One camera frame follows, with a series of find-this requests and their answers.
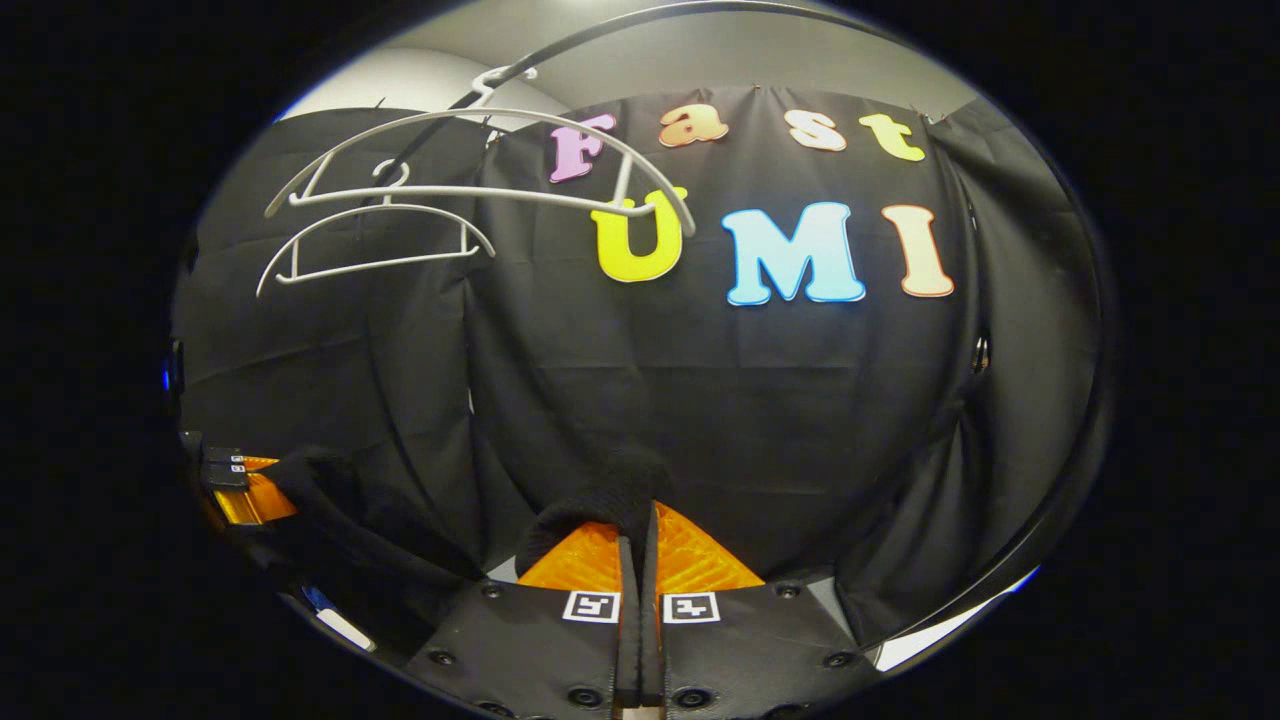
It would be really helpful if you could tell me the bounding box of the black backdrop cloth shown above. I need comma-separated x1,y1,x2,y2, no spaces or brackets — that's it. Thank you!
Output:
170,85,1111,651

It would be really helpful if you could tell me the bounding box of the black knit cardigan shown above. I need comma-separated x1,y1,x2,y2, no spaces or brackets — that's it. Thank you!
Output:
262,443,679,651

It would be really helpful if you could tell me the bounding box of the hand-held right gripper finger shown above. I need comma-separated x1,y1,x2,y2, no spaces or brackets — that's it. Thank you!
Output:
405,518,642,720
641,500,883,720

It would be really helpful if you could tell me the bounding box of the white object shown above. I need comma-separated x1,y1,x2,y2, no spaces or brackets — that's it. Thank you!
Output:
300,588,376,653

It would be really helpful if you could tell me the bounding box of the white clothes hanger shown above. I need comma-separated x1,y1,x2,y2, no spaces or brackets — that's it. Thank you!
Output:
257,160,496,298
265,65,696,238

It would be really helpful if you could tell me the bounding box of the black metal clothes rack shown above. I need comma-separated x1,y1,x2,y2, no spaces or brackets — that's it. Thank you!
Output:
375,0,1116,651

